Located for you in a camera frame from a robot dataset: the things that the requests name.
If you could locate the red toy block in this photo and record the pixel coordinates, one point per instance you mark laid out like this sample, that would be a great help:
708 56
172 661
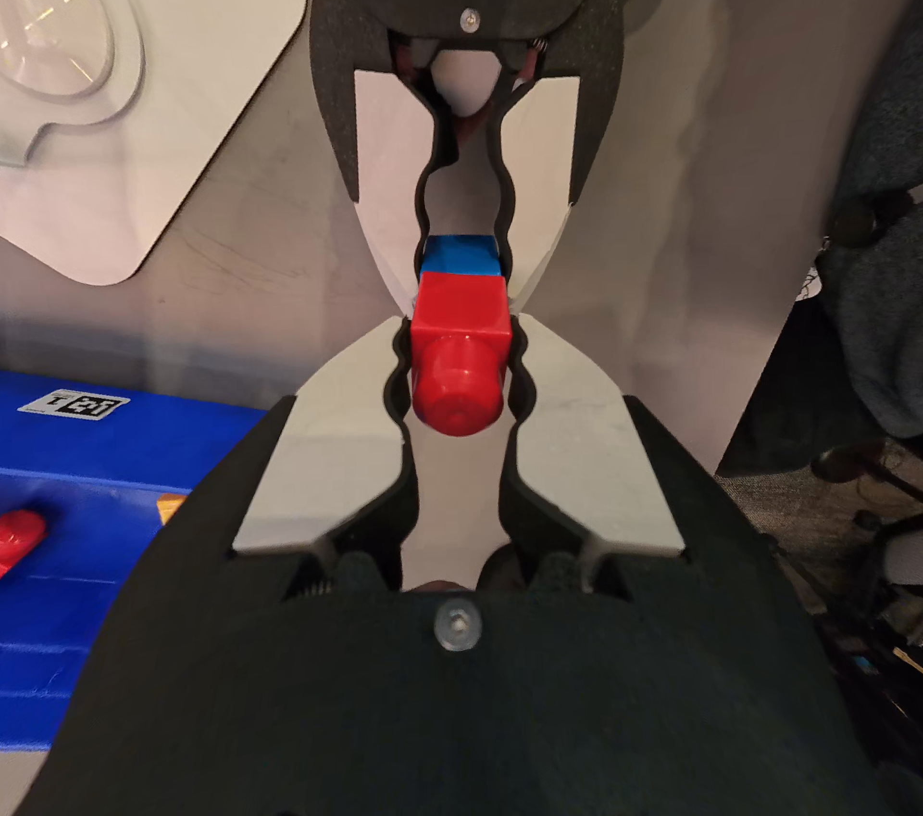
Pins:
461 340

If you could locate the blue toy block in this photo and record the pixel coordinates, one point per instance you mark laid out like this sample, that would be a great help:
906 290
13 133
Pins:
461 253

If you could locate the blue plastic bin with tag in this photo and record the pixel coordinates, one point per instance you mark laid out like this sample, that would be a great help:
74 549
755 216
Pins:
108 455

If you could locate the person's torso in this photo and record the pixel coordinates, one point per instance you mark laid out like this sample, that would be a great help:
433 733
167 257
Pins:
880 289

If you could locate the grey desk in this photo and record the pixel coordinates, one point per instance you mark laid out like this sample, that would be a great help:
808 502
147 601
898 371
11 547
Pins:
252 253

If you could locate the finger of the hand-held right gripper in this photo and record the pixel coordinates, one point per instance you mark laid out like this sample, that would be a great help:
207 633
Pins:
544 167
389 167

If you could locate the wooden book stand white base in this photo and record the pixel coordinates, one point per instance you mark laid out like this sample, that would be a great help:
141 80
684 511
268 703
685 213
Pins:
202 37

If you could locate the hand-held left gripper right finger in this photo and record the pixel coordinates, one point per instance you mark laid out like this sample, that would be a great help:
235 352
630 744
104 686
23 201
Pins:
591 462

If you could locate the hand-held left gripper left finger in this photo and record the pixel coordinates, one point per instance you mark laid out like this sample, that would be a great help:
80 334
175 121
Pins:
332 462

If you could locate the pile of toy blocks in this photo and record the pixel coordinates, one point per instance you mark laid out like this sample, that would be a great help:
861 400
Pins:
18 535

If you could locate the black chair wheel base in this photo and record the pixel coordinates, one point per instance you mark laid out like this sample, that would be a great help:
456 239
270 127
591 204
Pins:
865 470

